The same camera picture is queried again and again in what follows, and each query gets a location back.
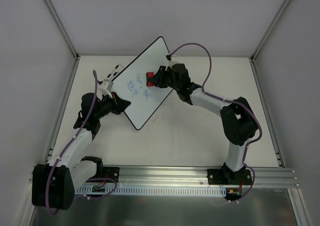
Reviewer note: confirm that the right aluminium frame post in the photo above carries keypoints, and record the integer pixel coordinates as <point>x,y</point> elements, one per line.
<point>274,22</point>

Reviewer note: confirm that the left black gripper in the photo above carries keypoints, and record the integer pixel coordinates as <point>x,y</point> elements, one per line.
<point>115,105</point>

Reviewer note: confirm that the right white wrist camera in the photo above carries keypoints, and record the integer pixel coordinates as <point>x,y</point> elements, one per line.
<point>171,60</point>

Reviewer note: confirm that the aluminium mounting rail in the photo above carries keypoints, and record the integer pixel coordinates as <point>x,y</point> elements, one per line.
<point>195,176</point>

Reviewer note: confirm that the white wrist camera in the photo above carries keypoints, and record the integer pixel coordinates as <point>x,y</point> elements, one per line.
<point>171,60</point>
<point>105,87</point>

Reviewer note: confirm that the white whiteboard with black rim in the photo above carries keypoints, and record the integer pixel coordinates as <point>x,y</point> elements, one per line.
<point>131,83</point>

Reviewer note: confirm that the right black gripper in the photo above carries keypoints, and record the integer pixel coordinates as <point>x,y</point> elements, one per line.
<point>163,76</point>

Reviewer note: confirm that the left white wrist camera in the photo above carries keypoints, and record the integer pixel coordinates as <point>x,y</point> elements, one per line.
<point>105,87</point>

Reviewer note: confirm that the aluminium frame post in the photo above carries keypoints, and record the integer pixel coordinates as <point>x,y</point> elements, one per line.
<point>274,22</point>
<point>61,28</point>

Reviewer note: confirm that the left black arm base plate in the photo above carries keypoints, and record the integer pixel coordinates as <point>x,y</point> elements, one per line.
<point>111,172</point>

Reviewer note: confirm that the left aluminium frame post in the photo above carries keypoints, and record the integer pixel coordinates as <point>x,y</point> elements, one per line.
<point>61,28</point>

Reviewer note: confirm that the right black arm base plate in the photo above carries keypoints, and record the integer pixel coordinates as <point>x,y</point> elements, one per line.
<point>228,177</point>

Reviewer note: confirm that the red and black eraser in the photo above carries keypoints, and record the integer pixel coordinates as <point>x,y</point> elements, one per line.
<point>149,79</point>

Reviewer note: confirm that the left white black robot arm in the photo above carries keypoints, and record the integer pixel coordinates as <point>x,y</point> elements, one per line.
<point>54,183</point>

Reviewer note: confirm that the white slotted cable duct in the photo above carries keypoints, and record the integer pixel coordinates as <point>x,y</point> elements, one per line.
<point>135,190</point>

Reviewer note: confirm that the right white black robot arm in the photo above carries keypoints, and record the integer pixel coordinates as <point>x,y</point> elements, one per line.
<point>238,121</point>

